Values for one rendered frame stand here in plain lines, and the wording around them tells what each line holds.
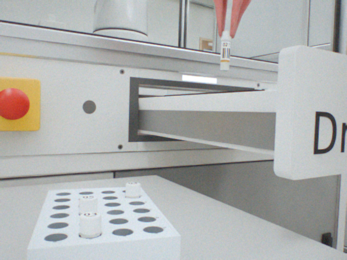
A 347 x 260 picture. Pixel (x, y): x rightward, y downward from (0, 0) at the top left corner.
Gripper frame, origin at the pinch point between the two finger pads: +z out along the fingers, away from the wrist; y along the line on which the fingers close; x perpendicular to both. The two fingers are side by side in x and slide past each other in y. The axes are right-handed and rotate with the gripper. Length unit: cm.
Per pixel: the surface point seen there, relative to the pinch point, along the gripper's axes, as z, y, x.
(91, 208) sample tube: 17.7, 5.1, 18.4
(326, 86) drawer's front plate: 6.9, -10.3, 7.7
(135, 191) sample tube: 17.4, 4.2, 13.2
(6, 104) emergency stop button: 11.5, 24.8, 6.8
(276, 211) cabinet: 32, -10, -43
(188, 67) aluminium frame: 1.3, 9.7, -20.2
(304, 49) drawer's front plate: 4.3, -8.0, 10.1
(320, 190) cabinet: 27, -22, -55
